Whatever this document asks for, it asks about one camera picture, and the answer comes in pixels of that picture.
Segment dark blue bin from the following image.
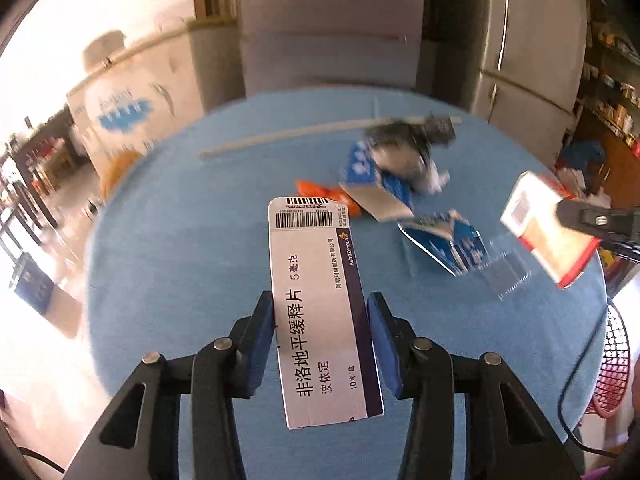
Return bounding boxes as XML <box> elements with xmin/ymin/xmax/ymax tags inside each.
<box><xmin>12</xmin><ymin>255</ymin><xmax>56</xmax><ymax>312</ymax></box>

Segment black silver bag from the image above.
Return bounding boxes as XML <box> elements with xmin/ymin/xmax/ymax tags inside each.
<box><xmin>364</xmin><ymin>115</ymin><xmax>457</xmax><ymax>191</ymax></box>

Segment white medicine box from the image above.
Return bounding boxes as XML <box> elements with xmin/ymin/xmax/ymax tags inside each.
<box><xmin>268</xmin><ymin>195</ymin><xmax>385</xmax><ymax>430</ymax></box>

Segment blue tablecloth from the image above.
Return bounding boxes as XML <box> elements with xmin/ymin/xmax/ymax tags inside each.
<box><xmin>82</xmin><ymin>85</ymin><xmax>608</xmax><ymax>480</ymax></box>

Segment dark blue toothpaste box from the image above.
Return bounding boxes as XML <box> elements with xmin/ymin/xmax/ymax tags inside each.
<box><xmin>397</xmin><ymin>210</ymin><xmax>487</xmax><ymax>277</ymax></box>

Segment large grey refrigerator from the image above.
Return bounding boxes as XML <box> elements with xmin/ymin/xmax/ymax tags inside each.
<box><xmin>235</xmin><ymin>0</ymin><xmax>426</xmax><ymax>96</ymax></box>

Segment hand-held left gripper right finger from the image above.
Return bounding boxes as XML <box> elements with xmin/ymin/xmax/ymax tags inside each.
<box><xmin>366</xmin><ymin>291</ymin><xmax>583</xmax><ymax>480</ymax></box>

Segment silver refrigerator with handle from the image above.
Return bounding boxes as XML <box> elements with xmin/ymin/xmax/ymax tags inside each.
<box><xmin>465</xmin><ymin>0</ymin><xmax>588</xmax><ymax>161</ymax></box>

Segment black cable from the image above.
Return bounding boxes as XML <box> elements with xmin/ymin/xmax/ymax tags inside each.
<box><xmin>557</xmin><ymin>300</ymin><xmax>621</xmax><ymax>458</ymax></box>

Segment white tissue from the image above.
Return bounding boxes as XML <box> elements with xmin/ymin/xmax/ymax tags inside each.
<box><xmin>422</xmin><ymin>162</ymin><xmax>452</xmax><ymax>195</ymax></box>

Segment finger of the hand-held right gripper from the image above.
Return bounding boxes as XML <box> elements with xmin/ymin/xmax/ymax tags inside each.
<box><xmin>556</xmin><ymin>197</ymin><xmax>640</xmax><ymax>242</ymax></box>

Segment red plastic basket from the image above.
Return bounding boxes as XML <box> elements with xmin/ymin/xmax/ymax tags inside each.
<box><xmin>587</xmin><ymin>302</ymin><xmax>632</xmax><ymax>418</ymax></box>

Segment dark furniture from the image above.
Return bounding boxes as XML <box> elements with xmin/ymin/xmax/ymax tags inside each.
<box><xmin>0</xmin><ymin>120</ymin><xmax>66</xmax><ymax>261</ymax></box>

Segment white plastic bags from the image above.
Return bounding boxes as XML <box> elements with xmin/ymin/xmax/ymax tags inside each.
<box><xmin>557</xmin><ymin>166</ymin><xmax>612</xmax><ymax>206</ymax></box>

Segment blue plastic bag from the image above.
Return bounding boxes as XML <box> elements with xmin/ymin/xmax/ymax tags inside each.
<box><xmin>560</xmin><ymin>141</ymin><xmax>608</xmax><ymax>171</ymax></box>

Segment yellow stool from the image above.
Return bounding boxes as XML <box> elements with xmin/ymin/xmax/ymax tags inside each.
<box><xmin>100</xmin><ymin>150</ymin><xmax>143</xmax><ymax>201</ymax></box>

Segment wooden shelf cabinet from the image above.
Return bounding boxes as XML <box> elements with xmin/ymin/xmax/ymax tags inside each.
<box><xmin>575</xmin><ymin>0</ymin><xmax>640</xmax><ymax>158</ymax></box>

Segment blue cardboard box brown inside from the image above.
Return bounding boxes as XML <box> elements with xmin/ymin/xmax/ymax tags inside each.
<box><xmin>339</xmin><ymin>140</ymin><xmax>416</xmax><ymax>222</ymax></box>

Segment white chest freezer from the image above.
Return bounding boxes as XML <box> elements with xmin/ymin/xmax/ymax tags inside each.
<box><xmin>67</xmin><ymin>20</ymin><xmax>206</xmax><ymax>181</ymax></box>

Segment orange plastic wrapper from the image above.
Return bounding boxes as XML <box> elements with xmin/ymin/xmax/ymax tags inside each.
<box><xmin>294</xmin><ymin>179</ymin><xmax>362</xmax><ymax>218</ymax></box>

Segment clear plastic packaging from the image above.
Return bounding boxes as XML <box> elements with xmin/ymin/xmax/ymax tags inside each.
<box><xmin>407</xmin><ymin>232</ymin><xmax>532</xmax><ymax>303</ymax></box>

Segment red white cardboard box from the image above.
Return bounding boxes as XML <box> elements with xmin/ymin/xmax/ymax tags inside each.
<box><xmin>500</xmin><ymin>171</ymin><xmax>601</xmax><ymax>289</ymax></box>

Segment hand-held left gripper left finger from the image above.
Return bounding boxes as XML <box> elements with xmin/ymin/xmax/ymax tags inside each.
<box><xmin>62</xmin><ymin>290</ymin><xmax>276</xmax><ymax>480</ymax></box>

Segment long white stick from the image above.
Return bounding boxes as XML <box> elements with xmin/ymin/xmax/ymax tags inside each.
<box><xmin>197</xmin><ymin>115</ymin><xmax>463</xmax><ymax>160</ymax></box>

